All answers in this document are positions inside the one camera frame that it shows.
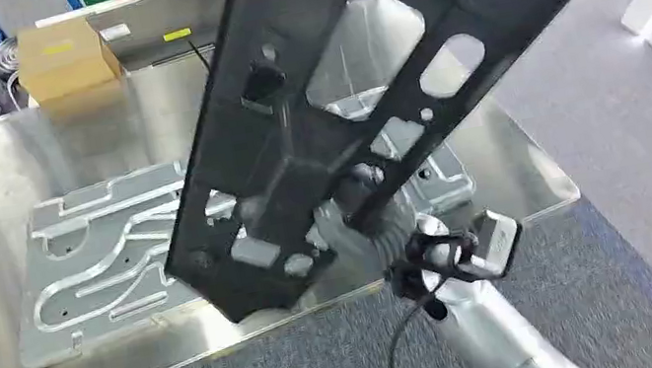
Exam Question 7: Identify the black metal plate with cutouts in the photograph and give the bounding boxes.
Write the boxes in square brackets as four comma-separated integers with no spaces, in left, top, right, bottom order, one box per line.
[119,0,652,335]

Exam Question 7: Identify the yellow label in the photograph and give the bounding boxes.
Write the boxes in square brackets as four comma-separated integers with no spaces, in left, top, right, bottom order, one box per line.
[162,27,194,44]

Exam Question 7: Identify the grooved steel fixture tray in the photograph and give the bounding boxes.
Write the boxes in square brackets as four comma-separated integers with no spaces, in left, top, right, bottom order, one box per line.
[0,110,496,368]

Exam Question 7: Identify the upright steel panel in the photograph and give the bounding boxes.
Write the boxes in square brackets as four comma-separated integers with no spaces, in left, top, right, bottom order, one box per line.
[81,0,247,78]

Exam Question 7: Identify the brown cardboard box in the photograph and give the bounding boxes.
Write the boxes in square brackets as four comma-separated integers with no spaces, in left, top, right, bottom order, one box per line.
[10,11,130,124]

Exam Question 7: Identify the silver tape roll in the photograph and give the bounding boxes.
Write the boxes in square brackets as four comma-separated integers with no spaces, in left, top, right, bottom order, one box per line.
[0,35,27,83]

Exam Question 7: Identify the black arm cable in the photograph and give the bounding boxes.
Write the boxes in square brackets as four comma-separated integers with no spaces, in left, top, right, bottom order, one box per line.
[367,231,497,368]

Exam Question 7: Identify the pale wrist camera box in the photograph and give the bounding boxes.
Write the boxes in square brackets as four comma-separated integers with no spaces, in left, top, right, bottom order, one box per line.
[467,205,531,282]

